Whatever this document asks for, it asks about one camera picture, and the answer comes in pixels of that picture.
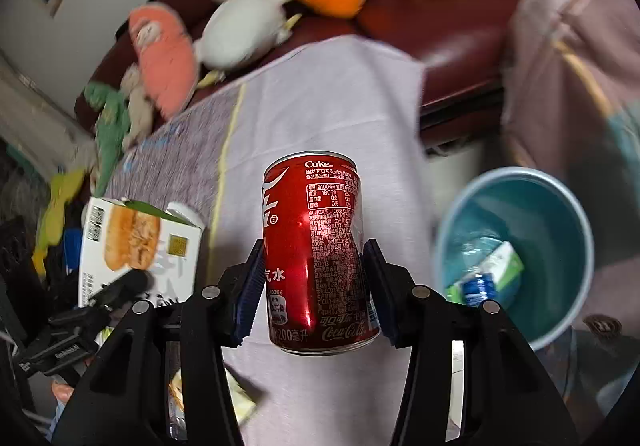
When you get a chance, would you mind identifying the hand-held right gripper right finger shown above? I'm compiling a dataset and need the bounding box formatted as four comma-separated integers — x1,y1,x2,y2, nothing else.
362,239,581,446

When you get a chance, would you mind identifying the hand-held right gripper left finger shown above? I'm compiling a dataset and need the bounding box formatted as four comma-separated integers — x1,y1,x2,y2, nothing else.
50,239,266,446

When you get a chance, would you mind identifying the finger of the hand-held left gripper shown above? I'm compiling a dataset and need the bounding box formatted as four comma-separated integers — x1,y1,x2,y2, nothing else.
87,269,151,309

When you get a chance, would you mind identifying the white sandwich box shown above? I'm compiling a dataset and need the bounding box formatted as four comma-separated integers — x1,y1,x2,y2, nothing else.
79,197,205,309

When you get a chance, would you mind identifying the red soda can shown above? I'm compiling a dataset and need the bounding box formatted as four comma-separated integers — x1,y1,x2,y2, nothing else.
260,151,382,357

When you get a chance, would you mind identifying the teal trash bin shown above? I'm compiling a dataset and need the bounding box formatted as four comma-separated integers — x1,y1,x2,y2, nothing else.
432,167,596,352

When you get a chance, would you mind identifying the crushed blue label plastic bottle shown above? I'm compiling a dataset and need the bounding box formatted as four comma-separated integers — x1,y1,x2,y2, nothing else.
447,236,501,307

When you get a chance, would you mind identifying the yellow plush toy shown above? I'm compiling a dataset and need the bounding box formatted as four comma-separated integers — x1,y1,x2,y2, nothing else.
32,169,86,277

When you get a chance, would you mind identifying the yellow green snack packet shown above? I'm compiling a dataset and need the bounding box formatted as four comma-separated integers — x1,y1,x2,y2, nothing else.
167,366,258,427

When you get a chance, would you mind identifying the green white carton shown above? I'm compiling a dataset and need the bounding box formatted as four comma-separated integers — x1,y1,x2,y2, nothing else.
482,241,525,299

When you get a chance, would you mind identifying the small green dinosaur plush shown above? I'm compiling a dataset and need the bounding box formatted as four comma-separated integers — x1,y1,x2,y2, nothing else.
84,81,132,197

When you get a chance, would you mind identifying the beige bunny plush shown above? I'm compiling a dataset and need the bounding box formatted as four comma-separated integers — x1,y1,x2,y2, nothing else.
120,64,156,147

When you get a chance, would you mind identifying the grey white table cloth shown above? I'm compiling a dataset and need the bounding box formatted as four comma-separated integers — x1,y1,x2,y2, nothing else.
105,35,461,446

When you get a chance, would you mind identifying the pink carrot plush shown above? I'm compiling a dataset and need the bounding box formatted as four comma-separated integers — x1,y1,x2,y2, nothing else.
127,4,201,119

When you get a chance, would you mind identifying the white goose plush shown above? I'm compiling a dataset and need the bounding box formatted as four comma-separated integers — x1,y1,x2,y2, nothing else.
192,0,303,87

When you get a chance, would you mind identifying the maroon leather sofa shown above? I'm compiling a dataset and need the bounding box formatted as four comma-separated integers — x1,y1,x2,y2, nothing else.
75,0,531,152

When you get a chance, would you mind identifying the pink cloth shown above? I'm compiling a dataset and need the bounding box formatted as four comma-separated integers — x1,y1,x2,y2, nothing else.
502,0,640,417

